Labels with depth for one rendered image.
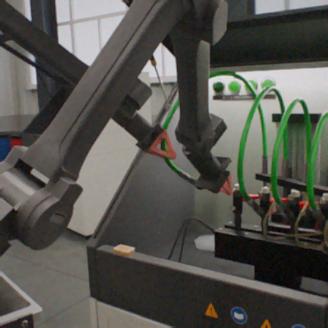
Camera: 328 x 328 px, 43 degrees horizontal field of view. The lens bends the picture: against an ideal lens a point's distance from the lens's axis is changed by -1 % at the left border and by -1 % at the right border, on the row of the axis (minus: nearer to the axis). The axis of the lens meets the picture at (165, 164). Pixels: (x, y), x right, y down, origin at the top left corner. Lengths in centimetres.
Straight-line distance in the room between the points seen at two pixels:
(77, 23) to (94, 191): 390
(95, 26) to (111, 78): 644
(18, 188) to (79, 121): 11
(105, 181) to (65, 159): 346
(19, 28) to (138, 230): 69
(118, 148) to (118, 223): 281
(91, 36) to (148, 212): 581
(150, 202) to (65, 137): 86
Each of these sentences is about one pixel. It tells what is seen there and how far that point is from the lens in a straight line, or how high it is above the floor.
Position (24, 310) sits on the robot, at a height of 104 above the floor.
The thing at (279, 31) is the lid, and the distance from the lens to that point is 130.
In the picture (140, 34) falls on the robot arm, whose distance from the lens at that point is 56.
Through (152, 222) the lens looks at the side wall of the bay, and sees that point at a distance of 139.
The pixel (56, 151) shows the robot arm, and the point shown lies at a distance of 54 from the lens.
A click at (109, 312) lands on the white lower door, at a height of 77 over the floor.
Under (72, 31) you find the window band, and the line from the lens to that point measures 726.
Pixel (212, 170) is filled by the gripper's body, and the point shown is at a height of 117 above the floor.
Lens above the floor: 138
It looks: 10 degrees down
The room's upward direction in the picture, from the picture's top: 2 degrees counter-clockwise
